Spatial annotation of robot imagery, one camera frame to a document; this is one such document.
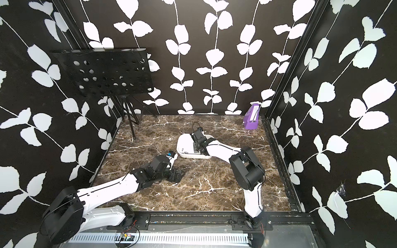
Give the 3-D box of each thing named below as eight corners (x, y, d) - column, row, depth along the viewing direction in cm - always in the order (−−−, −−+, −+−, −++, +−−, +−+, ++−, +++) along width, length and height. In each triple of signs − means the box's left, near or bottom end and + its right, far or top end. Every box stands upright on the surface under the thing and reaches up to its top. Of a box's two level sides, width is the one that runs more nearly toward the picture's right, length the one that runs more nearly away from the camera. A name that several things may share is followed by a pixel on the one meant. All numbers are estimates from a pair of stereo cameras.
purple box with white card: (245, 129, 115) (251, 111, 101) (242, 120, 121) (248, 102, 107) (256, 129, 115) (263, 111, 101) (253, 120, 122) (260, 102, 107)
